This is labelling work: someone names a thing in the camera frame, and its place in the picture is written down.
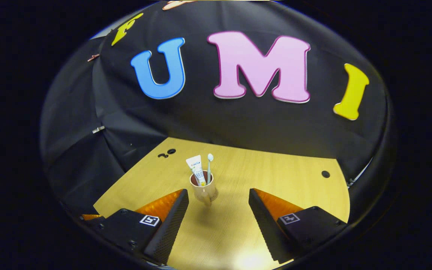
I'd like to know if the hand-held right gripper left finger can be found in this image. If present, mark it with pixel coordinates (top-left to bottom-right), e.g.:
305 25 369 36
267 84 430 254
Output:
83 189 189 265

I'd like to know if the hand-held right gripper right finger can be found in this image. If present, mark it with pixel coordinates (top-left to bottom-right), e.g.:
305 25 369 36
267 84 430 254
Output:
249 188 348 264

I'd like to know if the beige cup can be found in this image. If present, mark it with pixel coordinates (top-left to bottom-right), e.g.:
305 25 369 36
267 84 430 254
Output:
190 171 218 206

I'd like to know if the white toothpaste tube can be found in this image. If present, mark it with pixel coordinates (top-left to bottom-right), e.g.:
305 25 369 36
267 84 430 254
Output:
186 155 207 187

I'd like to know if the pale green toothbrush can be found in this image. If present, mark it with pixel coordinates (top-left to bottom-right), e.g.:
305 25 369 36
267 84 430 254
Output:
206 153 214 184

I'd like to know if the wooden desktop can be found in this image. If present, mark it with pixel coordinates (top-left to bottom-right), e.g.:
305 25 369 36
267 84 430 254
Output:
93 137 351 270

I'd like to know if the black backdrop cloth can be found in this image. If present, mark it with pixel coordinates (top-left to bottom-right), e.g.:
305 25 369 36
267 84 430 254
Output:
40 0 395 225

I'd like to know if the white cable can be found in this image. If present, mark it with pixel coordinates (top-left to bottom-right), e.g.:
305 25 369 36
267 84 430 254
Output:
347 157 373 186

